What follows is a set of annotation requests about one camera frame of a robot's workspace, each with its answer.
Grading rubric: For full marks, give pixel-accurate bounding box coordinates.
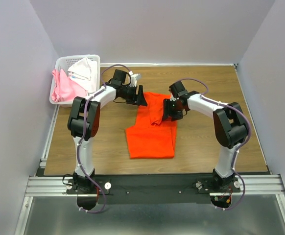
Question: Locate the pink t shirt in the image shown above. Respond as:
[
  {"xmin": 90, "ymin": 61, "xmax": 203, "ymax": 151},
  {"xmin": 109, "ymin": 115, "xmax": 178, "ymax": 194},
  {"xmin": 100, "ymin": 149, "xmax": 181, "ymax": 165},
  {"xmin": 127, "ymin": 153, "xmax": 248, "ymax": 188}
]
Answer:
[{"xmin": 51, "ymin": 69, "xmax": 87, "ymax": 102}]

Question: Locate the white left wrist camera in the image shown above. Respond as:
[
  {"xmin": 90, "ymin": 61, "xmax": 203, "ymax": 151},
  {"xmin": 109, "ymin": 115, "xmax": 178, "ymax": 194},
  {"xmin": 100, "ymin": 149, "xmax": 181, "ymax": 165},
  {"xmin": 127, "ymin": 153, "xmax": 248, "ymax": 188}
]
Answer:
[{"xmin": 128, "ymin": 71, "xmax": 141, "ymax": 87}]

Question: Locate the orange t shirt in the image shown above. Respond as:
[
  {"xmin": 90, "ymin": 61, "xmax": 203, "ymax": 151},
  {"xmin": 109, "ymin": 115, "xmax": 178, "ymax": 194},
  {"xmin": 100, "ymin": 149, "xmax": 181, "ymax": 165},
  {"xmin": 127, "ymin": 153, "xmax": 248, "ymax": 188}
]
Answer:
[{"xmin": 125, "ymin": 92, "xmax": 177, "ymax": 159}]

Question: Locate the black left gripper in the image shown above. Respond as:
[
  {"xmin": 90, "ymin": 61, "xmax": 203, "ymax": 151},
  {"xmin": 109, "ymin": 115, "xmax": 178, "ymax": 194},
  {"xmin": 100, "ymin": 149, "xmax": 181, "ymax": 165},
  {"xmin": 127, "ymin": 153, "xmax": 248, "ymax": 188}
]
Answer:
[{"xmin": 121, "ymin": 85, "xmax": 148, "ymax": 107}]

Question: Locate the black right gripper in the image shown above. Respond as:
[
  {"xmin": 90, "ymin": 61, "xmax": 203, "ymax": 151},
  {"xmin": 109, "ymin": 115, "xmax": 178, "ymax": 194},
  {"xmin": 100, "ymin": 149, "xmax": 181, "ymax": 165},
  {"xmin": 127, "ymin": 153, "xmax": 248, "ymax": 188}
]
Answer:
[{"xmin": 161, "ymin": 98, "xmax": 184, "ymax": 121}]

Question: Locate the aluminium frame rail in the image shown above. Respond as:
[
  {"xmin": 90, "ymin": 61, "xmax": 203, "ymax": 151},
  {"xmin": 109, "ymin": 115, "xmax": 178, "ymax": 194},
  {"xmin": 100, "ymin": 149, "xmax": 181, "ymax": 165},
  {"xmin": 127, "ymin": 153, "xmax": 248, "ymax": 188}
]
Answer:
[{"xmin": 15, "ymin": 173, "xmax": 285, "ymax": 235}]

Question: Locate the white plastic laundry basket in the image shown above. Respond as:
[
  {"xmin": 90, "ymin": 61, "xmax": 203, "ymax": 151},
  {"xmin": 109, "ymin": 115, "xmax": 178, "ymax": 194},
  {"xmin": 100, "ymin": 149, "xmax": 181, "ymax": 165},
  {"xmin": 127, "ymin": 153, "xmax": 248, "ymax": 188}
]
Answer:
[{"xmin": 49, "ymin": 54, "xmax": 100, "ymax": 107}]

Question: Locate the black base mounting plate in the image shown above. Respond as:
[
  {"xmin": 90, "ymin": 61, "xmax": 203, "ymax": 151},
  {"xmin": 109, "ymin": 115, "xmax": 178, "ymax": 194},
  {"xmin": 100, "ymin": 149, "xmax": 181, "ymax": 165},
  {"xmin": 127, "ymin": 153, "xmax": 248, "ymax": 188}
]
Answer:
[{"xmin": 63, "ymin": 173, "xmax": 241, "ymax": 210}]

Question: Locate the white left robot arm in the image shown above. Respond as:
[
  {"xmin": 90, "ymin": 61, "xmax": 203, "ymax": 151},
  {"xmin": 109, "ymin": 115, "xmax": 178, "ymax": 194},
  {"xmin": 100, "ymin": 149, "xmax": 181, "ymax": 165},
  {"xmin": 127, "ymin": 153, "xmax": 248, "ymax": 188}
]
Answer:
[{"xmin": 67, "ymin": 69, "xmax": 147, "ymax": 193}]

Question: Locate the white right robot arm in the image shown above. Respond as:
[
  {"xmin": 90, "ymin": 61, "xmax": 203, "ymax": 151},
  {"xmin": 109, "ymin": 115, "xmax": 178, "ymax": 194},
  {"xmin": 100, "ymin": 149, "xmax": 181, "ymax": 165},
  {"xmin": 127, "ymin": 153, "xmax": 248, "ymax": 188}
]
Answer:
[{"xmin": 163, "ymin": 81, "xmax": 251, "ymax": 193}]

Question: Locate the white t shirt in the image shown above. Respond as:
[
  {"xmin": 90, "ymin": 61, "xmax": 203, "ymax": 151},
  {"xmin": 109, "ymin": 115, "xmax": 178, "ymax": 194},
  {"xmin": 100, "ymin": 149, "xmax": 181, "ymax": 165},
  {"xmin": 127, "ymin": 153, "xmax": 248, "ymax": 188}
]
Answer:
[{"xmin": 68, "ymin": 57, "xmax": 98, "ymax": 93}]

